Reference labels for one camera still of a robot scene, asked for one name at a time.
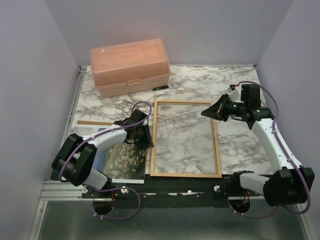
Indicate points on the flower field photo print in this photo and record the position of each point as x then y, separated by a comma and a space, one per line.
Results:
115, 160

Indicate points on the black green marker pen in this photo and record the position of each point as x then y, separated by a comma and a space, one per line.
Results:
161, 88

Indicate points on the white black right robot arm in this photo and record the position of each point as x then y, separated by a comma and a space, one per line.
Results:
290, 182

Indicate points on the black robot mounting base rail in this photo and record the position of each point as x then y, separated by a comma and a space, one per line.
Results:
176, 192

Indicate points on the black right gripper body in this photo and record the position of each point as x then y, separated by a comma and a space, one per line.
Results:
235, 108

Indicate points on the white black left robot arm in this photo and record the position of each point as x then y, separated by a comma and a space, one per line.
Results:
74, 161

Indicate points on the brown wooden picture frame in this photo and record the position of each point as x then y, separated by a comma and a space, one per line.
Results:
153, 140

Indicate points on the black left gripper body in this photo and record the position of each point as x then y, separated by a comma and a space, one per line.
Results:
142, 138

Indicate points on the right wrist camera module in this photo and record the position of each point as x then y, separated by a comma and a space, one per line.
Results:
249, 92

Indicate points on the pink plastic storage box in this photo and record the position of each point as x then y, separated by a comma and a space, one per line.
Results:
129, 68

